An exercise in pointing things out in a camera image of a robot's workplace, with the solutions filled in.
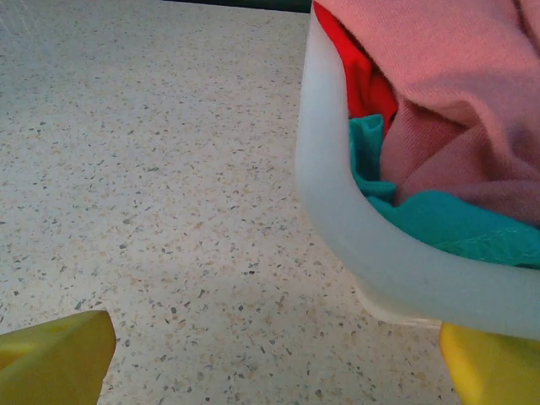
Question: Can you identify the teal t-shirt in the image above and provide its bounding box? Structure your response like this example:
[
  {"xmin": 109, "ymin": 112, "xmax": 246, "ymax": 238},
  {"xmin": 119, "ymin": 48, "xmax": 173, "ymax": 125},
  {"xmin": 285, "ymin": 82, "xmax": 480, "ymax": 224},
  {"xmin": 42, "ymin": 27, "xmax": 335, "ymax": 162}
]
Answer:
[{"xmin": 348, "ymin": 114, "xmax": 540, "ymax": 271}]

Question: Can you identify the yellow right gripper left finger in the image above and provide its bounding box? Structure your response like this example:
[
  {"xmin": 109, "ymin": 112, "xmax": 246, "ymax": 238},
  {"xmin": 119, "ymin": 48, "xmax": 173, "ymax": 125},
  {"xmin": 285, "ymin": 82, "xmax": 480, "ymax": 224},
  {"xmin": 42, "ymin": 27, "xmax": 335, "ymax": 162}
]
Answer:
[{"xmin": 0, "ymin": 310, "xmax": 117, "ymax": 405}]

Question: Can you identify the pink t-shirt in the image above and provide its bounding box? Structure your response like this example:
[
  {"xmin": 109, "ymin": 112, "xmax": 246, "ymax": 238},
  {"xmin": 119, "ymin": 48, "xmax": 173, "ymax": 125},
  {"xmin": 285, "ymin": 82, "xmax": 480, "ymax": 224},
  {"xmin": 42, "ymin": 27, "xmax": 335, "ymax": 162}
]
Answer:
[{"xmin": 320, "ymin": 0, "xmax": 540, "ymax": 231}]

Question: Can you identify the white plastic bin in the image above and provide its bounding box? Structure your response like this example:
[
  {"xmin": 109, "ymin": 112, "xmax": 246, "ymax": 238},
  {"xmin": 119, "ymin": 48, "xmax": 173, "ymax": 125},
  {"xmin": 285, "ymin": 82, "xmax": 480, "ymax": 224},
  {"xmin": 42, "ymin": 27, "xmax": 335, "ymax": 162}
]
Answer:
[{"xmin": 294, "ymin": 0, "xmax": 540, "ymax": 343}]

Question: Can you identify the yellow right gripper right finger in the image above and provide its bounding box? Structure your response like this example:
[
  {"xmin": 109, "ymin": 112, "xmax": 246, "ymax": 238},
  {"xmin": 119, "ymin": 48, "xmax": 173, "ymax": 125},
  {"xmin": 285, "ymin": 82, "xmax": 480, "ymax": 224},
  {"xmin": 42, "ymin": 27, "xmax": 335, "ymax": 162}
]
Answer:
[{"xmin": 438, "ymin": 322, "xmax": 540, "ymax": 405}]

